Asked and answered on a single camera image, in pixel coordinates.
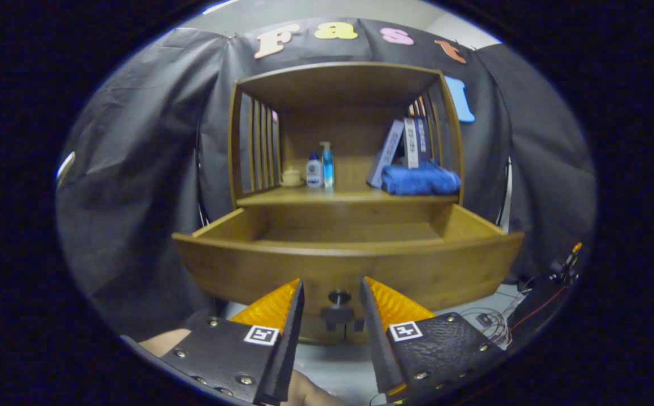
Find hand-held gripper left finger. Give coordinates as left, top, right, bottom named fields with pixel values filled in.
left=157, top=278, right=306, bottom=405

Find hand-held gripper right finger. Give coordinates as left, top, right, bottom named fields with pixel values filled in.
left=359, top=276, right=507, bottom=404

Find wooden drawer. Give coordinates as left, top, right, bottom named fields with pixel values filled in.
left=172, top=203, right=526, bottom=333

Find wooden countertop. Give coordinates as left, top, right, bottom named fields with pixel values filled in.
left=236, top=183, right=462, bottom=206

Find wooden cabinet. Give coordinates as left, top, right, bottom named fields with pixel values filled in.
left=214, top=61, right=466, bottom=345

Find blue towel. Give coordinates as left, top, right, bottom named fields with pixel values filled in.
left=381, top=161, right=462, bottom=196

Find white bottle with blue cap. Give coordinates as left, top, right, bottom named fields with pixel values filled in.
left=306, top=152, right=323, bottom=188

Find black light stand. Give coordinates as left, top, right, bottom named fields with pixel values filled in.
left=495, top=157, right=512, bottom=229
left=194, top=121, right=214, bottom=226

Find blue pump bottle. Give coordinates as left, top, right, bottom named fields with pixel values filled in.
left=319, top=141, right=335, bottom=189

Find lavender book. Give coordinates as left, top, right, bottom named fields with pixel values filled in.
left=366, top=119, right=405, bottom=189

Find black and orange clamp tool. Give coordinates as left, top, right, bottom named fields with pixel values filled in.
left=550, top=241, right=584, bottom=285

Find white spine book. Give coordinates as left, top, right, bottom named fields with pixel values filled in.
left=403, top=117, right=420, bottom=169

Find black backdrop cloth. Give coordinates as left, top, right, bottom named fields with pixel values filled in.
left=56, top=17, right=597, bottom=339

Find dark blue book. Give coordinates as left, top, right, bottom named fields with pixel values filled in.
left=417, top=116, right=432, bottom=167

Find floor cables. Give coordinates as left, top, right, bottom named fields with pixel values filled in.
left=457, top=282, right=536, bottom=345

